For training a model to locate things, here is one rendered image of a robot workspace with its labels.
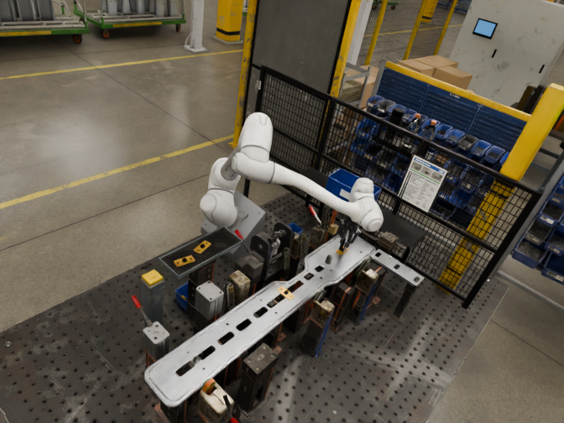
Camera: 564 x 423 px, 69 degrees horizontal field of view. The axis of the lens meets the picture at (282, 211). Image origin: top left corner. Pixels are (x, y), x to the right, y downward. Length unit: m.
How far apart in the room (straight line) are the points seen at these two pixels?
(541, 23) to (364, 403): 7.10
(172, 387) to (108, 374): 0.48
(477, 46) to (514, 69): 0.75
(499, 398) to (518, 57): 6.12
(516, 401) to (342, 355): 1.64
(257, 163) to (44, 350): 1.25
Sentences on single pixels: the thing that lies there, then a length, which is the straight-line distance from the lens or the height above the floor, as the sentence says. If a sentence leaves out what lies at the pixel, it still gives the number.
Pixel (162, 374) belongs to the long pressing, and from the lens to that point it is 1.66.
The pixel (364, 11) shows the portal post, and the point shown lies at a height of 1.56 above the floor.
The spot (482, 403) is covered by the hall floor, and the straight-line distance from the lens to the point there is 3.34.
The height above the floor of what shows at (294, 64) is 1.24.
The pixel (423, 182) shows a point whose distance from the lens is 2.49.
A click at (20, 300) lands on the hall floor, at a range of 3.37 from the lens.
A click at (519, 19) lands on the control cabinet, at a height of 1.68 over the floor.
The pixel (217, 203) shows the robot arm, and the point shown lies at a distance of 2.29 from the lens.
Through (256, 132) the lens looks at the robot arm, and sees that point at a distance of 1.85.
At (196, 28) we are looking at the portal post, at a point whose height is 0.41.
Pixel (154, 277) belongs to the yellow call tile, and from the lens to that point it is 1.74.
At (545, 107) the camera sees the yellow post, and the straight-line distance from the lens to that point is 2.26.
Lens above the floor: 2.41
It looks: 36 degrees down
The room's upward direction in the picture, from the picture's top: 12 degrees clockwise
